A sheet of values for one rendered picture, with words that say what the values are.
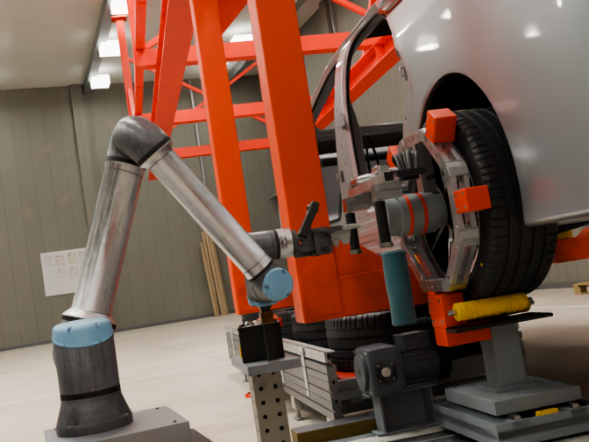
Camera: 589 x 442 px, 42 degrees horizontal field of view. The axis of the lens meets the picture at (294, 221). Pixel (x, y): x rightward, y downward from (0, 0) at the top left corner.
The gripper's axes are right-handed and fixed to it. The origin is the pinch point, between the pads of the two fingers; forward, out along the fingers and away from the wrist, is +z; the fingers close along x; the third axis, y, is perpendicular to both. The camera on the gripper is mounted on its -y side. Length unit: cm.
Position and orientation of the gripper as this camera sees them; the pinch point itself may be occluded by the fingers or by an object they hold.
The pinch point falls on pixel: (353, 226)
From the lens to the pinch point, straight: 240.8
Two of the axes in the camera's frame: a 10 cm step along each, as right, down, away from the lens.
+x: 2.0, -1.0, -9.7
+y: 1.5, 9.9, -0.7
